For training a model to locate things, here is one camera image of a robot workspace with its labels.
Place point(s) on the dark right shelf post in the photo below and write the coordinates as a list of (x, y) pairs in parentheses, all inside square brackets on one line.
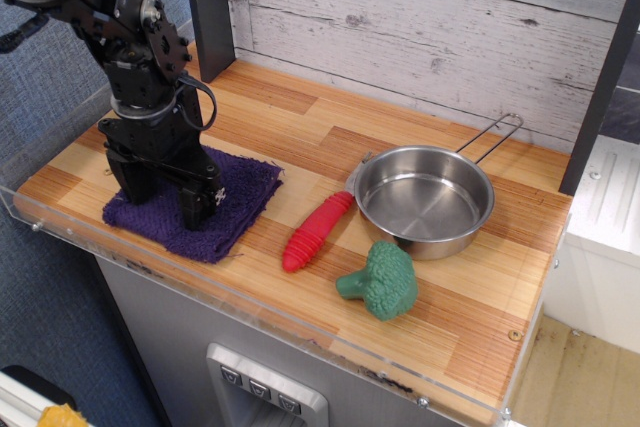
[(614, 62)]

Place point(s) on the silver dispenser button panel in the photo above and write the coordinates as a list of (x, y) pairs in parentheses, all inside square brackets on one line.
[(251, 394)]

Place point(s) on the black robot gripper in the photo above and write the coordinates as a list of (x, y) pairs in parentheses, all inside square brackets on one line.
[(166, 145)]

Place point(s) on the stainless steel pan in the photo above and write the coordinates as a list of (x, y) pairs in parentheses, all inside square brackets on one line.
[(431, 201)]

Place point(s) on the grey toy fridge cabinet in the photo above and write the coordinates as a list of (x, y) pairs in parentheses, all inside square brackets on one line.
[(172, 331)]

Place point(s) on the purple terry cloth napkin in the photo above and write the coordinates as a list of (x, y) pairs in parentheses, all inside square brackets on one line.
[(248, 186)]

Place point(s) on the clear acrylic table guard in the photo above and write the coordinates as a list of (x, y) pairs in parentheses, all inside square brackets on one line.
[(456, 352)]

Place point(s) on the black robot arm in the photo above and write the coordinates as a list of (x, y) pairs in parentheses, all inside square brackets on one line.
[(134, 43)]

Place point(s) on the green toy broccoli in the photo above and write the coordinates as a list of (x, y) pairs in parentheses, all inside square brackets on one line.
[(387, 284)]

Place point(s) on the white cabinet on right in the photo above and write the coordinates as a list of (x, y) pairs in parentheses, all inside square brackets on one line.
[(593, 284)]

